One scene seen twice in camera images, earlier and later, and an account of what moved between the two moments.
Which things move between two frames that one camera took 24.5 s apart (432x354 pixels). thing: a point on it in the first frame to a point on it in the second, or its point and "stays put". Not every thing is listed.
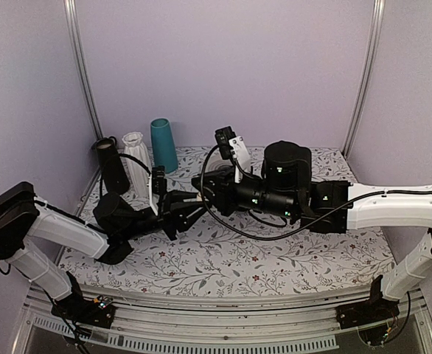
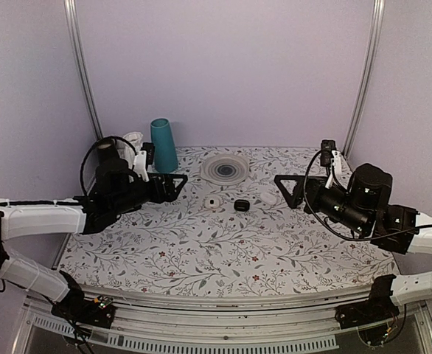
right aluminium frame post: x=376 y=36 stays put
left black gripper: x=176 y=196 to x=170 y=194
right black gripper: x=222 y=200 to x=293 y=200
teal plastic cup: x=164 y=145 stays put
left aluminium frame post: x=70 y=12 stays put
